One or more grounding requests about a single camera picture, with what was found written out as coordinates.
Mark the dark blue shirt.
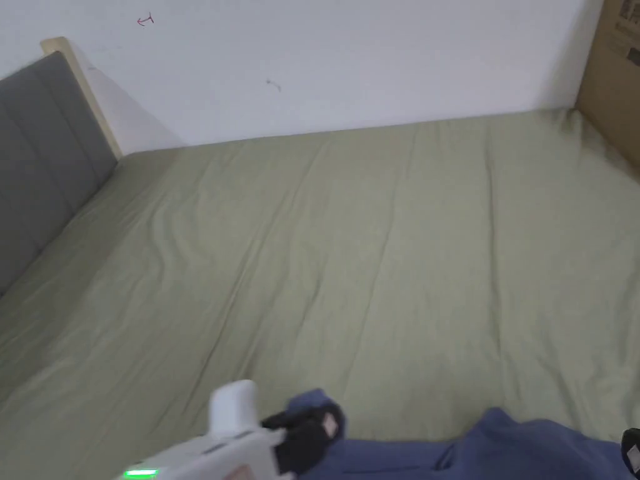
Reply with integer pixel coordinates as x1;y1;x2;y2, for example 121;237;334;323
287;387;640;480

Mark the brown cardboard carton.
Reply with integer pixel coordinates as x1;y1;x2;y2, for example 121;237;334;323
574;0;640;171

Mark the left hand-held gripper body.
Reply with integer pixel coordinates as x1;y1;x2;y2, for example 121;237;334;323
114;379;301;480

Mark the grey padded headboard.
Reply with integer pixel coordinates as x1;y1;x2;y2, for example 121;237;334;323
0;36;124;299

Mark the bed with pale green sheet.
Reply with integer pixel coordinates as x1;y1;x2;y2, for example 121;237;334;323
0;107;640;480

